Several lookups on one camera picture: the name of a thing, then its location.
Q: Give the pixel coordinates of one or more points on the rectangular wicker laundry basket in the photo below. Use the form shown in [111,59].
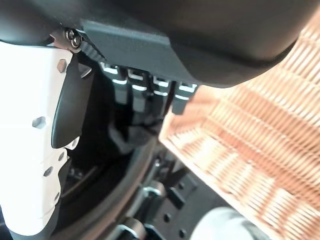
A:
[250,140]

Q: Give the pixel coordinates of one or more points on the round black washer door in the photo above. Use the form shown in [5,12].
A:
[220,225]

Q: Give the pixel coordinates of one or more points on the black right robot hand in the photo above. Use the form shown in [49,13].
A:
[175,32]

